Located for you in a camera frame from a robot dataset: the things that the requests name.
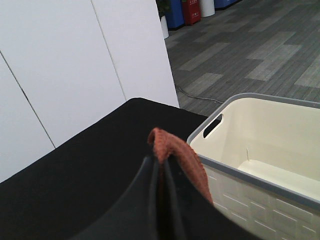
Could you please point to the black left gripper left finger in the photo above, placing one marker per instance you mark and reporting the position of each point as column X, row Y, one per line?
column 134, row 215

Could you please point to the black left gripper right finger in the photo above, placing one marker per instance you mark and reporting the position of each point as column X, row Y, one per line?
column 192, row 216

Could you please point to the brown towel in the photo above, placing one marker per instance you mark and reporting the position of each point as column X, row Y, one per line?
column 165, row 144

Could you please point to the black table cloth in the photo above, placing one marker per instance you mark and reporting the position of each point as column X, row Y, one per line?
column 68, row 189

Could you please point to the cream plastic storage bin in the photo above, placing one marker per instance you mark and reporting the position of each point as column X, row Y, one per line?
column 261, row 154

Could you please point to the white partition panel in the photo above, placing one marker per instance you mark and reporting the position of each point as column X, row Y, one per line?
column 65, row 64

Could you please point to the blue bin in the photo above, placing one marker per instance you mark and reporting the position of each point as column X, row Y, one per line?
column 223, row 4
column 174, row 16

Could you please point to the red bin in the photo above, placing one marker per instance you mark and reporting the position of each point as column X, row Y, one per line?
column 191, row 11

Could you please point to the white cylindrical bin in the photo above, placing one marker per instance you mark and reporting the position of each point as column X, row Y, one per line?
column 207, row 8

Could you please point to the white planter with plant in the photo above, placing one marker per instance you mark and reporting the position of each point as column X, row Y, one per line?
column 163, row 7

